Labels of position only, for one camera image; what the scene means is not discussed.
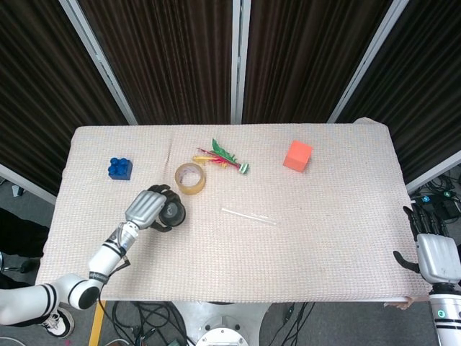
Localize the orange foam cube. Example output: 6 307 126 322
282 140 314 173

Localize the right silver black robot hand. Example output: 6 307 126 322
392 205 461 285

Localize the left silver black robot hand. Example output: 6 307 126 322
124 184 187 233

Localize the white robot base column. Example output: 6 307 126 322
171 301 272 346

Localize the black round tray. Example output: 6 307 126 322
160 201 187 229

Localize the beige waffle tablecloth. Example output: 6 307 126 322
35 117 431 304

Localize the grey metal partition post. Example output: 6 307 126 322
0 164 57 205
230 0 252 125
404 148 461 194
326 0 410 125
58 0 139 126

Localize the clear glass tube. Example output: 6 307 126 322
220 207 278 226

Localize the black faceted dice cup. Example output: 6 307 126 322
158 200 186 228

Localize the yellow packing tape roll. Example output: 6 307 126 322
174 162 207 196

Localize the colourful feather shuttlecock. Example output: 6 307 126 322
196 138 251 176

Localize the yellow floor tape strip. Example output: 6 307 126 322
87 298 106 346

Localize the black trouser leg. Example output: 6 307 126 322
0 206 50 260

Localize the dark brown partition panel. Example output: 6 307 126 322
0 0 125 196
78 0 236 126
339 0 461 183
242 0 394 124

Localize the blue toy building block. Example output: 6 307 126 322
107 156 134 181

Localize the black floor cable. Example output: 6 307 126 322
277 301 311 346
103 301 189 346

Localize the black power strip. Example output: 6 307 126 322
412 190 461 221

